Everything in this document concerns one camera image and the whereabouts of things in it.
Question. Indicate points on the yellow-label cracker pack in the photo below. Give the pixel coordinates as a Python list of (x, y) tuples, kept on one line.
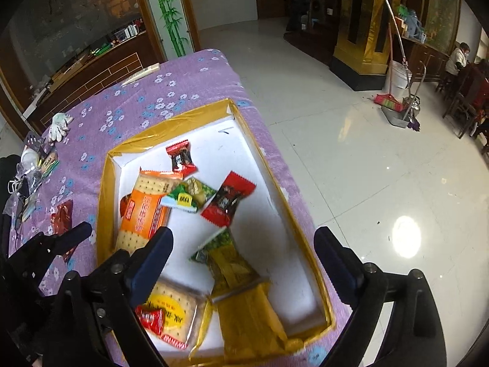
[(187, 315)]

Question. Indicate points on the wooden cabinet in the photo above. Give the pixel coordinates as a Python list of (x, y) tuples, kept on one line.
[(57, 53)]

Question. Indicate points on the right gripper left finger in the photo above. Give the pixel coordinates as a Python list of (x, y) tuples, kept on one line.
[(86, 309)]

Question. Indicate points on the red broom and dustpan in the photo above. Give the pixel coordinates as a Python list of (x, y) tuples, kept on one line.
[(398, 112)]

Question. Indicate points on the dark red Chinese-text bar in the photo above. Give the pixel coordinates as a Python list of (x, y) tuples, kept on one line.
[(61, 219)]

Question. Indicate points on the purple floral tablecloth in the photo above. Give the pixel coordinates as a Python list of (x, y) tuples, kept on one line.
[(114, 115)]

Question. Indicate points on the white round container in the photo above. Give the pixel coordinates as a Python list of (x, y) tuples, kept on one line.
[(29, 158)]

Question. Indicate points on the orange cracker pack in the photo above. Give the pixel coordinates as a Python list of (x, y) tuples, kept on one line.
[(144, 215)]

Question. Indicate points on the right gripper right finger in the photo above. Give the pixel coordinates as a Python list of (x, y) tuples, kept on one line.
[(414, 335)]

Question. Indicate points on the plain yellow snack pack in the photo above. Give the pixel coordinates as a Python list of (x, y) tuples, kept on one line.
[(251, 329)]

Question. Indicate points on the green flat snack box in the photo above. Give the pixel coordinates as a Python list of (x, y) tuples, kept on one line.
[(49, 164)]

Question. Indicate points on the cream folded fan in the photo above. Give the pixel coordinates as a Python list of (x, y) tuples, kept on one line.
[(141, 74)]

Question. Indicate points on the white gloves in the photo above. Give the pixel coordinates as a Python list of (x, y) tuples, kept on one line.
[(59, 127)]

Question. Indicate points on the green yellow snack packet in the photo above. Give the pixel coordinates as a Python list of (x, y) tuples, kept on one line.
[(189, 195)]

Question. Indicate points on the olive yellow snack packet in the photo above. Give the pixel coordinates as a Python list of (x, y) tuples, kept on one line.
[(230, 270)]

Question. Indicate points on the red black candy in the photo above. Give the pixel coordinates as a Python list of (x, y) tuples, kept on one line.
[(181, 161), (123, 205), (220, 211)]

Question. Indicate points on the bright red small candy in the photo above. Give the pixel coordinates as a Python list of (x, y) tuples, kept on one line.
[(152, 319)]

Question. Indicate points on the white bucket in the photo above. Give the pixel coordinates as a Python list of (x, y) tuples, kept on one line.
[(397, 80)]

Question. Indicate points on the seated person in white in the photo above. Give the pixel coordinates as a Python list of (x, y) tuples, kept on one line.
[(458, 59)]

